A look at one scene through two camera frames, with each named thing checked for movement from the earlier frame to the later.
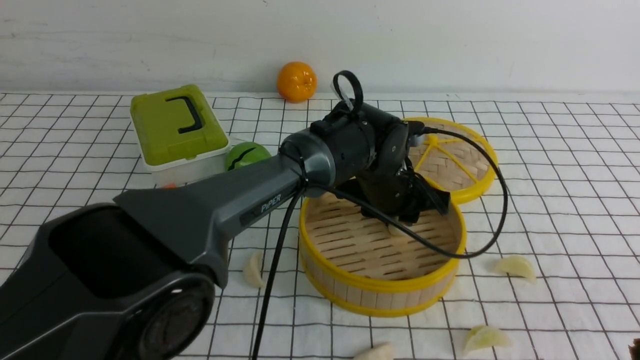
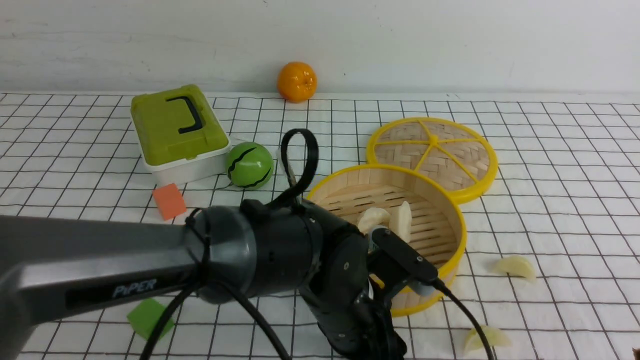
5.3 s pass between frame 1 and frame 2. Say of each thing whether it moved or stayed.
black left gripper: moved
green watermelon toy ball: stayed
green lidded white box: stayed
